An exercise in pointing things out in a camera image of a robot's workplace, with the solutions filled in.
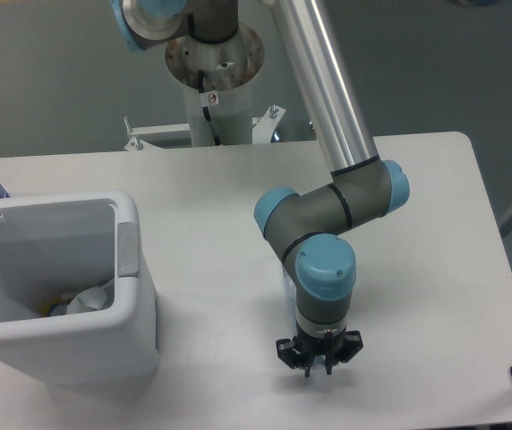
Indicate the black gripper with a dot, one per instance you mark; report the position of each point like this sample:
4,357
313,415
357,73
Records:
299,352

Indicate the clear plastic bottle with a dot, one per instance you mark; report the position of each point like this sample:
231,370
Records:
288,286

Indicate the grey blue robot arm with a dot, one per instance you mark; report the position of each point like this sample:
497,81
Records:
305,231

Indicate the trash inside can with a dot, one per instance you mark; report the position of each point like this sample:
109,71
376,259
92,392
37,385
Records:
58,306

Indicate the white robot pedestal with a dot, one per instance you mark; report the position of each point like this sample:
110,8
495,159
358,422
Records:
216,81

